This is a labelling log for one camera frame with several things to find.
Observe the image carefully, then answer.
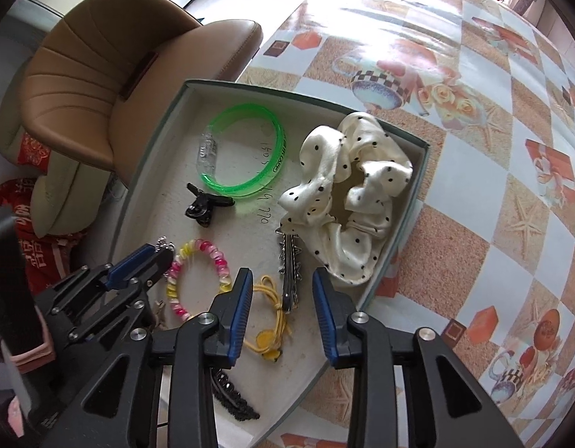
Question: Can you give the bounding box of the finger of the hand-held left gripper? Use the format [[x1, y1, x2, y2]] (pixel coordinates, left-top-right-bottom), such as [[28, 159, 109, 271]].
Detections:
[[35, 245, 175, 318], [49, 284, 154, 342]]

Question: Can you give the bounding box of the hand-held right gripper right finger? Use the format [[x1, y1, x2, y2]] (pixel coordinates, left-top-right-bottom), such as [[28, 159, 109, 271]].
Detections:
[[312, 267, 524, 448]]

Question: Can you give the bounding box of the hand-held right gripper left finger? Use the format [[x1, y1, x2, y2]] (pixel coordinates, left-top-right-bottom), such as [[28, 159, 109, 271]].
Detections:
[[40, 267, 254, 448]]

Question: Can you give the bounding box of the yellow beaded hair tie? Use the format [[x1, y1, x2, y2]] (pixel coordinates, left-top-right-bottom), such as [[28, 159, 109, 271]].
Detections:
[[243, 274, 295, 365]]

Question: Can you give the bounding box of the silver metal hair clip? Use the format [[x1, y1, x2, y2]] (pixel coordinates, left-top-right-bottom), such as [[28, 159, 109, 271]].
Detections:
[[274, 228, 300, 314]]

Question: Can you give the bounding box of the pink yellow coil hair tie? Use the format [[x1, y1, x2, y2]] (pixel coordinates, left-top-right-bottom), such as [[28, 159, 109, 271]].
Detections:
[[165, 238, 233, 323]]

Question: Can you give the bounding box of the black sparkly hair clip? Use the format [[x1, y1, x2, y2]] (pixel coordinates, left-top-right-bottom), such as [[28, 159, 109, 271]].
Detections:
[[208, 368, 261, 423]]

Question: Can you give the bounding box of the grey green cardboard box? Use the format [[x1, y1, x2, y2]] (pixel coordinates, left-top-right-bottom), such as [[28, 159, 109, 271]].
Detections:
[[115, 79, 430, 448]]

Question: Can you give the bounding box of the green translucent bangle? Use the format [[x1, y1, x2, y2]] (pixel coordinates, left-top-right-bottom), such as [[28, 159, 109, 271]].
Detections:
[[195, 103, 285, 201]]

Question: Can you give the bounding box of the person's left forearm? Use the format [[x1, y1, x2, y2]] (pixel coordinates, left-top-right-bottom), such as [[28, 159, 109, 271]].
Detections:
[[0, 328, 56, 375]]

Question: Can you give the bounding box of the red printed cloth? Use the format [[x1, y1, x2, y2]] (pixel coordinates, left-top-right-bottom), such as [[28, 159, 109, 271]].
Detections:
[[0, 131, 90, 295]]

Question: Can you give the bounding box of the small black claw clip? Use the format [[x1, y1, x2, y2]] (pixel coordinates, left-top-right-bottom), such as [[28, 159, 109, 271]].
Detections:
[[184, 182, 236, 228]]

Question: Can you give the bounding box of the white polka dot scrunchie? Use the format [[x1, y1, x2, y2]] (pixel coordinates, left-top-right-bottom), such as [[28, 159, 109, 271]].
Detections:
[[277, 112, 414, 287]]

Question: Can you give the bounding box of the printed checkered tablecloth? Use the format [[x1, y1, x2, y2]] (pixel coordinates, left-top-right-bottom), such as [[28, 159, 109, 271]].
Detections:
[[236, 0, 575, 448]]

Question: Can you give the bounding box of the brown leather chair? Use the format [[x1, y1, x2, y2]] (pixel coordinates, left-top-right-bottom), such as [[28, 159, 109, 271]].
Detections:
[[0, 0, 264, 239]]

